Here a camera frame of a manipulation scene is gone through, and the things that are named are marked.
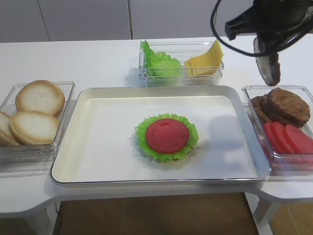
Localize green lettuce leaf on tray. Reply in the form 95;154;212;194
135;114;199;162

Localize right red tomato slice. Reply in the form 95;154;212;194
284;124;313;154

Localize clear lettuce cheese container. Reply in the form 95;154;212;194
138;41;224;87

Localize green lettuce leaves in container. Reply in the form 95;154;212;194
140;40;182;77

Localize clear patty tomato container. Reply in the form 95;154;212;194
242;85;313;171

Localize front bun half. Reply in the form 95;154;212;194
9;111;60;145

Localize black cable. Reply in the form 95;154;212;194
210;0;269;58

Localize yellow cheese slices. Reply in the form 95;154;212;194
184;40;224;76

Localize white table leg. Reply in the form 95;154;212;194
247;194;281;235

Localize top rear bun half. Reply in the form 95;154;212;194
15;80;65;117

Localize brown meat patty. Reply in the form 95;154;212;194
252;37;281;87
260;88;311;127

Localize red tomato slice on tray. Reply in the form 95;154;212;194
145;118;190;154

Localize rear left brown patty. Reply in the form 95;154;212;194
251;96;271;123

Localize left red tomato slice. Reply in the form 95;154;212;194
263;121;284;153

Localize left edge bun half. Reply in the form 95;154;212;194
0;112;20;147

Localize white serving tray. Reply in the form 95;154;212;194
51;86;271;186

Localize clear bun container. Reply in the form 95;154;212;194
0;81;76;164

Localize middle red tomato slice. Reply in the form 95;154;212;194
271;122;294;154

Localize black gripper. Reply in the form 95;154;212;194
224;0;313;53

